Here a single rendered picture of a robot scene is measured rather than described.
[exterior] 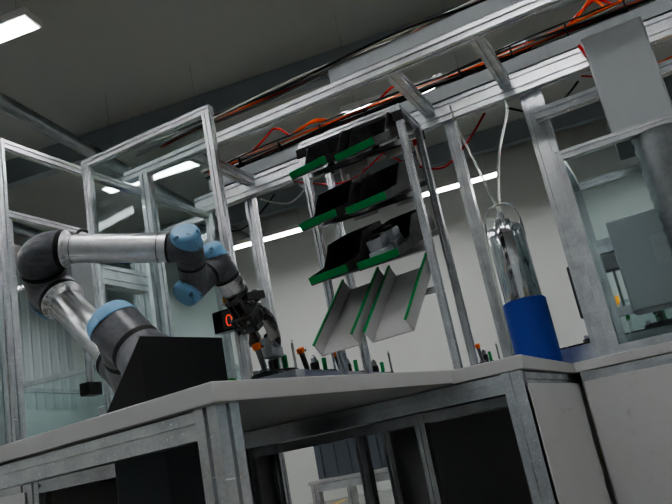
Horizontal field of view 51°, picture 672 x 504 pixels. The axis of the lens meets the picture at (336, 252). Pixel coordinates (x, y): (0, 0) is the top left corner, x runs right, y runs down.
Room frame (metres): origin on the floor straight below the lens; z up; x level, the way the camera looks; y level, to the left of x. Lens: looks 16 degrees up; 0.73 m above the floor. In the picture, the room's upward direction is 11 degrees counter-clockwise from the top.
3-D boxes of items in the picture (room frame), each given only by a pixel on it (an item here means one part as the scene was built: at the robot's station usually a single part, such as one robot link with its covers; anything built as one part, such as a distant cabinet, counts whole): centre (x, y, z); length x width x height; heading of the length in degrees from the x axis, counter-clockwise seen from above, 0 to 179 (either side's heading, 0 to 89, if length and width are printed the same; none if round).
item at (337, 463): (4.18, -0.02, 0.73); 0.62 x 0.42 x 0.23; 66
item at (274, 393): (1.51, 0.38, 0.84); 0.90 x 0.70 x 0.03; 56
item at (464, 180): (2.87, -0.60, 1.56); 0.04 x 0.04 x 1.39; 66
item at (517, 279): (2.54, -0.63, 1.32); 0.14 x 0.14 x 0.38
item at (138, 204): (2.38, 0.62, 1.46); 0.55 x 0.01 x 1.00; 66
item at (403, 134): (2.02, -0.14, 1.26); 0.36 x 0.21 x 0.80; 66
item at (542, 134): (2.73, -0.93, 1.56); 0.09 x 0.04 x 1.39; 66
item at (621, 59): (2.27, -1.12, 1.50); 0.38 x 0.21 x 0.88; 156
